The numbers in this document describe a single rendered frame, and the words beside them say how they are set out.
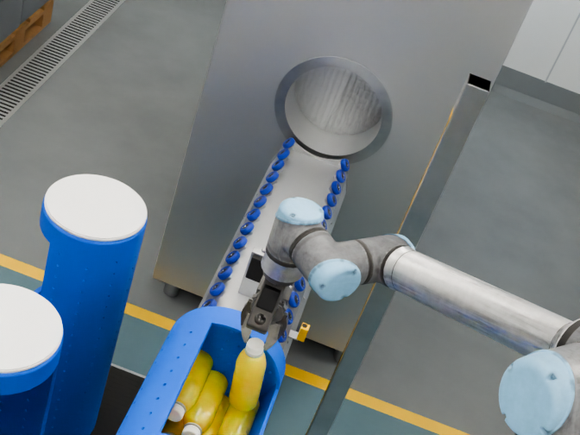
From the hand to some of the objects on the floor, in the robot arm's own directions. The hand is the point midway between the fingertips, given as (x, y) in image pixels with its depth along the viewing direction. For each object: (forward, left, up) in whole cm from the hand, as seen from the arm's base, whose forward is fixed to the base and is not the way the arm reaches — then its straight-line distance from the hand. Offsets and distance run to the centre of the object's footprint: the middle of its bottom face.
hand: (255, 343), depth 214 cm
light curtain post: (-25, -72, -123) cm, 145 cm away
